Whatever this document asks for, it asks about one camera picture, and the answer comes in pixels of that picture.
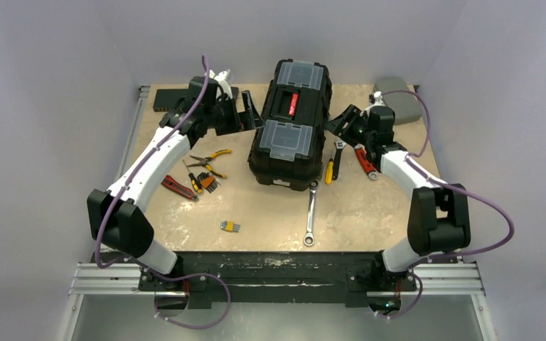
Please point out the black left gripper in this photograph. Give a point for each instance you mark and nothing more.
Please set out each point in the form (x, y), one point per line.
(234, 126)

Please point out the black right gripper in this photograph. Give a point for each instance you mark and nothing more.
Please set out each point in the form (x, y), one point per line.
(345, 123)

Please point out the black plastic toolbox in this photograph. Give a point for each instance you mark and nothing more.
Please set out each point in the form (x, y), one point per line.
(288, 149)

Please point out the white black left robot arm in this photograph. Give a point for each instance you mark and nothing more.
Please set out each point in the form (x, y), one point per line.
(117, 215)

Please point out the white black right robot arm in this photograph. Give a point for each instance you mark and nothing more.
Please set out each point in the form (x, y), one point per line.
(438, 219)

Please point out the small black adjustable wrench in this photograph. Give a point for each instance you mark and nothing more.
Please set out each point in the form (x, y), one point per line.
(339, 147)

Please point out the grey plastic case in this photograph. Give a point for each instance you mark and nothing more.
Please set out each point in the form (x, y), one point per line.
(406, 107)

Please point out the silver ratchet wrench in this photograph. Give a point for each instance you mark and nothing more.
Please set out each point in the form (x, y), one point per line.
(309, 238)

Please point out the red handled adjustable wrench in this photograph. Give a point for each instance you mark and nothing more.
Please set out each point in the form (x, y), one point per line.
(368, 167)

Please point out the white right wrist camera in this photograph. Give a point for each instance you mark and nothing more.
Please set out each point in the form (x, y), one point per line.
(376, 100)

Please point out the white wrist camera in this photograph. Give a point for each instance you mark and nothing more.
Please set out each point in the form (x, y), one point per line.
(223, 82)
(376, 100)

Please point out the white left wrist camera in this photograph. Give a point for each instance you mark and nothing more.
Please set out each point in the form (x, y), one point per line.
(223, 82)

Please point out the yellow handled screwdriver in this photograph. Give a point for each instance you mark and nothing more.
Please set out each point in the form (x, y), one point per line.
(328, 179)

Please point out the black network switch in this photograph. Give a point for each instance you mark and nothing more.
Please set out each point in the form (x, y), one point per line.
(167, 100)

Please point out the red black wire stripper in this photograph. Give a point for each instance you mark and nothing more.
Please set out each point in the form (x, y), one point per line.
(169, 183)

